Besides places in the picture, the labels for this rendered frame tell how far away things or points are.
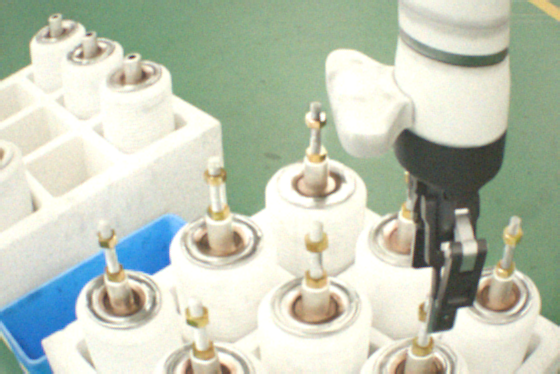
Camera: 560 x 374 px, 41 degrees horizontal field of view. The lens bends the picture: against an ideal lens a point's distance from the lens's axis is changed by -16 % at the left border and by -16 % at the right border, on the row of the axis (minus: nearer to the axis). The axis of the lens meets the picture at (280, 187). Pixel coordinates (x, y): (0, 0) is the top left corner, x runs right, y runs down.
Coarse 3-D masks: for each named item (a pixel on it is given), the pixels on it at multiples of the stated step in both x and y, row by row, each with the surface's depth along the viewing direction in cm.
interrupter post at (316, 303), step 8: (304, 280) 69; (328, 280) 69; (304, 288) 69; (312, 288) 68; (320, 288) 68; (328, 288) 69; (304, 296) 69; (312, 296) 69; (320, 296) 69; (328, 296) 70; (304, 304) 70; (312, 304) 69; (320, 304) 69; (328, 304) 70; (304, 312) 70; (312, 312) 70; (320, 312) 70
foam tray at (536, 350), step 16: (368, 224) 90; (160, 272) 85; (352, 272) 85; (176, 304) 85; (544, 320) 76; (64, 336) 77; (80, 336) 77; (192, 336) 78; (256, 336) 78; (384, 336) 77; (544, 336) 75; (48, 352) 76; (64, 352) 75; (80, 352) 78; (256, 352) 77; (368, 352) 78; (528, 352) 77; (544, 352) 73; (64, 368) 74; (80, 368) 74; (528, 368) 71; (544, 368) 71
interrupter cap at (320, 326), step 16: (288, 288) 73; (336, 288) 72; (352, 288) 72; (272, 304) 71; (288, 304) 71; (336, 304) 71; (352, 304) 71; (288, 320) 69; (304, 320) 69; (320, 320) 70; (336, 320) 69; (352, 320) 69; (304, 336) 68; (320, 336) 68
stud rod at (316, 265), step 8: (312, 224) 65; (320, 224) 65; (312, 232) 66; (320, 232) 66; (312, 240) 66; (320, 240) 66; (312, 256) 67; (320, 256) 67; (312, 264) 68; (320, 264) 67; (312, 272) 68; (320, 272) 68
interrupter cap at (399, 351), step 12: (396, 348) 66; (408, 348) 66; (444, 348) 65; (384, 360) 65; (396, 360) 65; (444, 360) 64; (456, 360) 64; (372, 372) 64; (384, 372) 64; (396, 372) 64; (432, 372) 64; (444, 372) 63; (456, 372) 63
